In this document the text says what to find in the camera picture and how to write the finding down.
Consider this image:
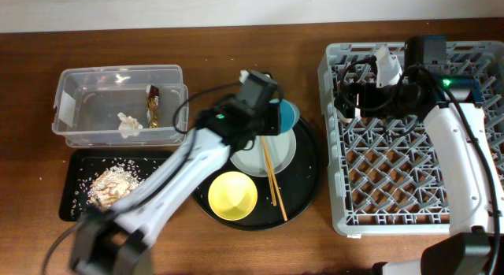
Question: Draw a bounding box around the blue cup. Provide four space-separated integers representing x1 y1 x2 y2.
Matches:
269 98 300 134

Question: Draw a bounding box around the yellow bowl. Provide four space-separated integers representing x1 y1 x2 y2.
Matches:
208 171 258 221

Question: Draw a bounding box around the gold brown snack wrapper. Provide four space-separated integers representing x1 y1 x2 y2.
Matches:
146 85 160 128

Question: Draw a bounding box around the white tissue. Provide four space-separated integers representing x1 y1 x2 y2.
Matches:
117 112 143 139

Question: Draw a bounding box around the food scraps pile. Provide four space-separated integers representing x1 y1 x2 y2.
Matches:
69 157 161 220

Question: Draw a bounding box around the pink cup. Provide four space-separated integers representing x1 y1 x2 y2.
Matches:
336 108 355 123

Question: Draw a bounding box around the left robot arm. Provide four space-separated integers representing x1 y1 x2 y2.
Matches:
69 70 284 274

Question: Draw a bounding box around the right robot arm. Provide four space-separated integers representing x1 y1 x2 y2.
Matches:
334 35 503 274

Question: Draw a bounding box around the grey dishwasher rack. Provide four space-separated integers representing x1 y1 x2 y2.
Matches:
317 40 504 238

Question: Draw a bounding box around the wooden chopstick left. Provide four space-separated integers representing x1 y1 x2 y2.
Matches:
261 136 276 206

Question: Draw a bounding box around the wooden chopstick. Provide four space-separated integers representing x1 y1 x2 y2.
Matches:
269 156 288 222
261 136 276 206

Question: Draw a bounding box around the grey round plate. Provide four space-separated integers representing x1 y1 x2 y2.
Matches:
231 129 297 177

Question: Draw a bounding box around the wooden chopstick right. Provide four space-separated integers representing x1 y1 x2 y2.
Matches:
269 156 288 222

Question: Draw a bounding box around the round black serving tray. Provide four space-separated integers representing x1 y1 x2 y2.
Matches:
193 117 322 231

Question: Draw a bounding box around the clear plastic storage bin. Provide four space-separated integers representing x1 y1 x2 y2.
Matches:
52 65 188 147

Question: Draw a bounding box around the black rectangular tray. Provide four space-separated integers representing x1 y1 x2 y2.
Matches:
58 149 172 221

